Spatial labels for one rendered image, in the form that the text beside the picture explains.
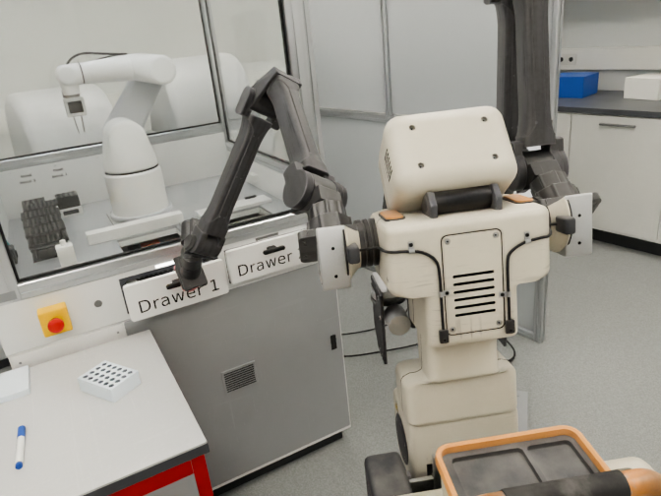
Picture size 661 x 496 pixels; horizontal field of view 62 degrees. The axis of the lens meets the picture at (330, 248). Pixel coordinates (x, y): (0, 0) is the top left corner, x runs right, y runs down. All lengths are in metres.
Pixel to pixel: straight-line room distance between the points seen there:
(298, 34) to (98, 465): 1.24
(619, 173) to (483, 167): 3.02
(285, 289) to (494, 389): 0.93
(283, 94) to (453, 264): 0.57
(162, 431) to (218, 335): 0.59
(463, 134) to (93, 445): 0.99
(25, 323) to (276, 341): 0.77
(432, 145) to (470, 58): 1.86
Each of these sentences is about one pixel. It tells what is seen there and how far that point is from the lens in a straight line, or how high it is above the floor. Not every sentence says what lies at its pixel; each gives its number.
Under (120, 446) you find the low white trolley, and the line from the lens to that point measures 1.32.
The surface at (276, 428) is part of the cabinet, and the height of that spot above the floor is 0.21.
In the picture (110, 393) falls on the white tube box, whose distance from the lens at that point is 1.45.
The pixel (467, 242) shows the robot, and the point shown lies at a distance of 0.92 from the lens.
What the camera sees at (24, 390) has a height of 0.78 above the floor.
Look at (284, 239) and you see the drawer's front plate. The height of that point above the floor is 0.92.
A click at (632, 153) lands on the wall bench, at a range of 3.86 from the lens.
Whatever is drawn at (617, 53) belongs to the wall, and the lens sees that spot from 4.58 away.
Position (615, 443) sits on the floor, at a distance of 2.43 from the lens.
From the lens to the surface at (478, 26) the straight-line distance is 2.74.
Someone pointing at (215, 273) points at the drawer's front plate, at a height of 0.89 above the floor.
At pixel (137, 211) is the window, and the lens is 1.66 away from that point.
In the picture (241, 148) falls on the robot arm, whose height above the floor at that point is 1.29.
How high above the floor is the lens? 1.54
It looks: 22 degrees down
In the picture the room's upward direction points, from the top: 6 degrees counter-clockwise
